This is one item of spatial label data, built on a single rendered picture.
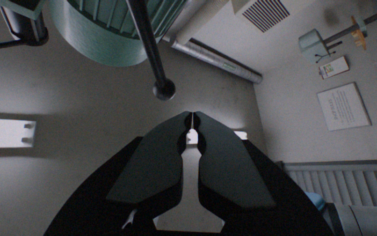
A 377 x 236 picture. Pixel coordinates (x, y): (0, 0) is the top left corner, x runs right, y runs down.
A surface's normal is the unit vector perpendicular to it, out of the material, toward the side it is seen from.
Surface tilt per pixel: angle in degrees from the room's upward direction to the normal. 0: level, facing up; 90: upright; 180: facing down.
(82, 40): 90
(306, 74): 90
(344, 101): 90
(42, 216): 180
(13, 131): 180
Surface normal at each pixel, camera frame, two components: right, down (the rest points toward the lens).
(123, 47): 0.22, 0.96
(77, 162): 0.60, -0.25
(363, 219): -0.42, -0.88
